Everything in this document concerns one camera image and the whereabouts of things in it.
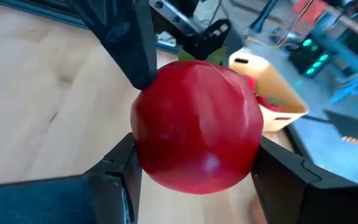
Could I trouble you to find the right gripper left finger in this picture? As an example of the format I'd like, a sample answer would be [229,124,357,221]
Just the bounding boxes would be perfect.
[0,133,143,224]

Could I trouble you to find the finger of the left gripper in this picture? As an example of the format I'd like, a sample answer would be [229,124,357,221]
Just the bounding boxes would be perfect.
[178,19,232,60]
[68,0,158,91]

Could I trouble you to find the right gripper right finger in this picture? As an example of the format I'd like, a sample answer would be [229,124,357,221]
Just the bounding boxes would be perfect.
[251,136,358,224]

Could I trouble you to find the red plastic tomato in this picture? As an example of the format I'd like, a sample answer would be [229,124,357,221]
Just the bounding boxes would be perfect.
[246,75,282,113]
[130,46,264,195]

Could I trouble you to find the yellow plastic basket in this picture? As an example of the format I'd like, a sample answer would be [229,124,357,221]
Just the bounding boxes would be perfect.
[227,49,310,133]

